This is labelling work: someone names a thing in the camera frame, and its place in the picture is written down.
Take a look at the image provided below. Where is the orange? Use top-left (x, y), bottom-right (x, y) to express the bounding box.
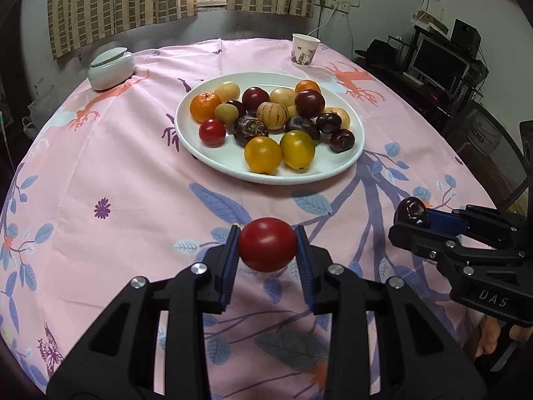
top-left (295, 80), bottom-right (322, 96)

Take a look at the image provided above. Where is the white oval plate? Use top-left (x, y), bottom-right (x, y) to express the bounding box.
top-left (175, 72), bottom-right (366, 185)

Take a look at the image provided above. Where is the black hat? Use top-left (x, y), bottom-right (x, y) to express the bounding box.
top-left (354, 39), bottom-right (396, 65)

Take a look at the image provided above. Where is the person's right hand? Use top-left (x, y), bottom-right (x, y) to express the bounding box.
top-left (475, 314), bottom-right (533, 359)

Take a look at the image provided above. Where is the clear plastic bag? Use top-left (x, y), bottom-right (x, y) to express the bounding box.
top-left (23, 87), bottom-right (55, 140)

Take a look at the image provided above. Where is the dark passion fruit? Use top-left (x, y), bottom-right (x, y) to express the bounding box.
top-left (284, 116), bottom-right (322, 146)
top-left (233, 117), bottom-right (269, 148)

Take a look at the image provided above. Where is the white power cable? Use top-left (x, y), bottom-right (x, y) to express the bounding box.
top-left (306, 6), bottom-right (337, 37)

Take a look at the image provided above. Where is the red tomato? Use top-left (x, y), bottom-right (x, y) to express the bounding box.
top-left (238, 217), bottom-right (298, 273)
top-left (199, 118), bottom-right (227, 147)

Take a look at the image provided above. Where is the pale green lidded jar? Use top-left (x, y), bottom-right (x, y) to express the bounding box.
top-left (87, 47), bottom-right (136, 91)

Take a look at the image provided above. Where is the computer monitor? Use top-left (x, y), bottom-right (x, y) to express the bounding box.
top-left (407, 35), bottom-right (471, 90)

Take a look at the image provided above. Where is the pink floral tablecloth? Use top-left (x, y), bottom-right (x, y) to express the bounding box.
top-left (0, 38), bottom-right (477, 400)

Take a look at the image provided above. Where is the printed paper cup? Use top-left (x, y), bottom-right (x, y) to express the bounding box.
top-left (290, 33), bottom-right (321, 68)

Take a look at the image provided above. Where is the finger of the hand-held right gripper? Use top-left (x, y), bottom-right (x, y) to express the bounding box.
top-left (388, 221), bottom-right (529, 278)
top-left (425, 204), bottom-right (533, 251)

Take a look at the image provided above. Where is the black computer desk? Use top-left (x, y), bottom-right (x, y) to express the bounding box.
top-left (354, 25), bottom-right (490, 134)

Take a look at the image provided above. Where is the pale yellow loquat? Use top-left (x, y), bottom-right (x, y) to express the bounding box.
top-left (322, 107), bottom-right (351, 131)
top-left (214, 82), bottom-right (241, 103)

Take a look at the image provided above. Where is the orange mandarin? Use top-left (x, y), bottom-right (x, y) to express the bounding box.
top-left (190, 92), bottom-right (223, 123)

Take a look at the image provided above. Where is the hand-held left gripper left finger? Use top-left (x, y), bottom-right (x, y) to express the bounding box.
top-left (46, 224), bottom-right (242, 400)

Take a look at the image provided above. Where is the orange yellow tomato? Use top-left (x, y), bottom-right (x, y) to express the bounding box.
top-left (244, 136), bottom-right (283, 175)

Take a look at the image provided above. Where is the flat cardboard box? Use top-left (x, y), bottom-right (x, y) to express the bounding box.
top-left (412, 10), bottom-right (450, 36)

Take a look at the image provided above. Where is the dark reddish brown tomato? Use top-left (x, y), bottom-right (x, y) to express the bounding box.
top-left (294, 90), bottom-right (326, 119)

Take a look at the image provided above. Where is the tan longan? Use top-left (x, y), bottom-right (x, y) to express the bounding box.
top-left (214, 103), bottom-right (239, 125)

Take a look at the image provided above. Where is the red plum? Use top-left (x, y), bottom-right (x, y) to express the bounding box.
top-left (242, 87), bottom-right (270, 116)

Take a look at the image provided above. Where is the large pale yellow plum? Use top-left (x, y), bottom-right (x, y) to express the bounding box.
top-left (269, 87), bottom-right (297, 108)

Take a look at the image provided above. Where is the black speaker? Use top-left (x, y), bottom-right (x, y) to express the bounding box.
top-left (452, 19), bottom-right (483, 57)

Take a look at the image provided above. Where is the black mesh office chair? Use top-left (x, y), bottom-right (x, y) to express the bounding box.
top-left (443, 102), bottom-right (533, 217)

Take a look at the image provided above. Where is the striped pepino melon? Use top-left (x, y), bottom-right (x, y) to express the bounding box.
top-left (257, 102), bottom-right (287, 131)

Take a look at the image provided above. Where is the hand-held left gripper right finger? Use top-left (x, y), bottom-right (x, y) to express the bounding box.
top-left (293, 224), bottom-right (488, 400)

